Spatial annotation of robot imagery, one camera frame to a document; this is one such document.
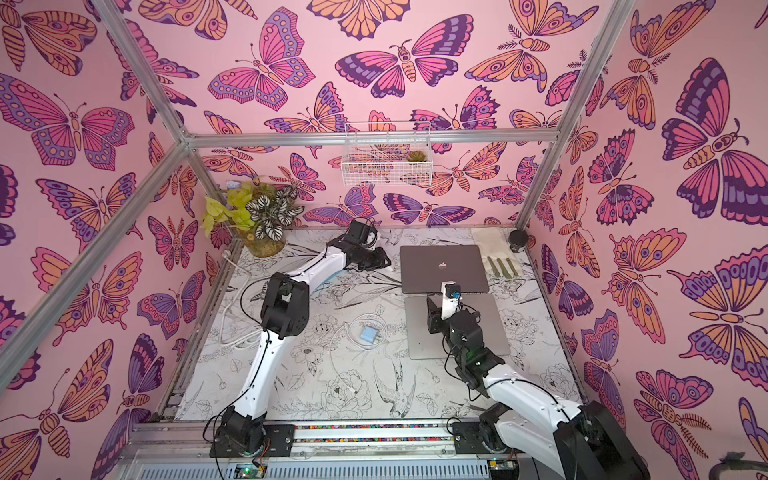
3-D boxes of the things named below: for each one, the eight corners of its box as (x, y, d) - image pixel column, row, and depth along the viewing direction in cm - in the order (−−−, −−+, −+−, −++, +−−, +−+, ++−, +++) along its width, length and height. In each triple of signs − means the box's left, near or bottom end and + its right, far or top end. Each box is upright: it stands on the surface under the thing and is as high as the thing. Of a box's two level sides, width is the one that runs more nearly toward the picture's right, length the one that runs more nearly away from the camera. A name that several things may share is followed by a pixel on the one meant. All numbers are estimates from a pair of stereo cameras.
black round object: (510, 253, 113) (513, 247, 111) (504, 235, 119) (507, 229, 116) (529, 252, 113) (532, 246, 111) (522, 235, 119) (525, 229, 116)
